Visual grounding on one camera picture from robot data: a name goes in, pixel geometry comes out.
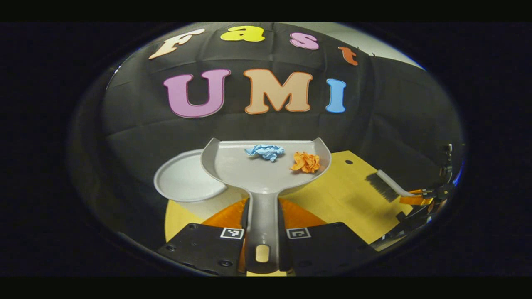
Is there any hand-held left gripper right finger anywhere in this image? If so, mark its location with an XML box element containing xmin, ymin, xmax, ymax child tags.
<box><xmin>278</xmin><ymin>197</ymin><xmax>377</xmax><ymax>275</ymax></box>

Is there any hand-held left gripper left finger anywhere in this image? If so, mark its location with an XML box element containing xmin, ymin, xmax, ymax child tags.
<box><xmin>158</xmin><ymin>197</ymin><xmax>250</xmax><ymax>275</ymax></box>

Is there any small grey broom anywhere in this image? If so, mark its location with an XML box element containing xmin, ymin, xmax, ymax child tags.
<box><xmin>365</xmin><ymin>169</ymin><xmax>416</xmax><ymax>203</ymax></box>

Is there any white ribbed garbage bin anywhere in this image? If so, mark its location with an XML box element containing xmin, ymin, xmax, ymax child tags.
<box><xmin>153</xmin><ymin>149</ymin><xmax>246</xmax><ymax>221</ymax></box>

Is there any orange paper scrap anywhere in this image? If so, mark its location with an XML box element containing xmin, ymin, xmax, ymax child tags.
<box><xmin>290</xmin><ymin>152</ymin><xmax>321</xmax><ymax>174</ymax></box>

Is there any grey plastic dustpan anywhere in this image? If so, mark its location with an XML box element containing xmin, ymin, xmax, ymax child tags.
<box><xmin>200</xmin><ymin>137</ymin><xmax>332</xmax><ymax>274</ymax></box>

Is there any blue paper scrap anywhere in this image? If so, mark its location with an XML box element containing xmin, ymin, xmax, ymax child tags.
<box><xmin>244</xmin><ymin>144</ymin><xmax>286</xmax><ymax>162</ymax></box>

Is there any black backdrop cloth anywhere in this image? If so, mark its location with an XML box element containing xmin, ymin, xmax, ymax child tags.
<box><xmin>69</xmin><ymin>22</ymin><xmax>464</xmax><ymax>250</ymax></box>

